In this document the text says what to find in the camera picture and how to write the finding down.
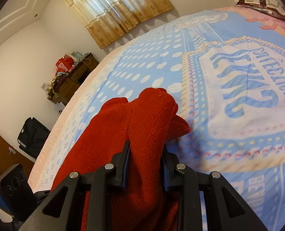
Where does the bed with patterned sheet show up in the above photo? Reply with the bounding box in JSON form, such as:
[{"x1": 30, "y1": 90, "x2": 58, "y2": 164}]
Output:
[{"x1": 29, "y1": 6, "x2": 285, "y2": 230}]

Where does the colourful cloth on desk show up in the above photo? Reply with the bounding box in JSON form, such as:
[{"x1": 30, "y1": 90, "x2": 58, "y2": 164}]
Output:
[{"x1": 47, "y1": 72, "x2": 68, "y2": 100}]

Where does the beige centre window curtain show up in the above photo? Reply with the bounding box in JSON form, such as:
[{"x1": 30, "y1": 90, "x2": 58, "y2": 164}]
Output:
[{"x1": 63, "y1": 0, "x2": 174, "y2": 49}]

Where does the black camera box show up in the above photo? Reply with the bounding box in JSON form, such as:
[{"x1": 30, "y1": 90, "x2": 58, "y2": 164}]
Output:
[{"x1": 0, "y1": 163, "x2": 36, "y2": 222}]

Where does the red gift bag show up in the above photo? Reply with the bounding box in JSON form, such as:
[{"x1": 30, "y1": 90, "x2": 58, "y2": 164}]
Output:
[{"x1": 56, "y1": 57, "x2": 74, "y2": 73}]

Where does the brown wooden desk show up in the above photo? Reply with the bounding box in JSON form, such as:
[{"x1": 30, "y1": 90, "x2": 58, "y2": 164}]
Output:
[{"x1": 47, "y1": 53, "x2": 99, "y2": 106}]

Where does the patterned pillow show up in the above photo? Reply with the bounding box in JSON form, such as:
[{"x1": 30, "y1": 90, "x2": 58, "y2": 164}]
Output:
[{"x1": 234, "y1": 0, "x2": 285, "y2": 20}]

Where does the red knitted sweater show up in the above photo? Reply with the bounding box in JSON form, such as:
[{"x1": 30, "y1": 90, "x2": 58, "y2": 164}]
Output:
[{"x1": 53, "y1": 88, "x2": 191, "y2": 230}]

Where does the white card on wall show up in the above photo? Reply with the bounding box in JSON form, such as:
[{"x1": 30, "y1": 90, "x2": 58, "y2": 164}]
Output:
[{"x1": 41, "y1": 83, "x2": 50, "y2": 92}]

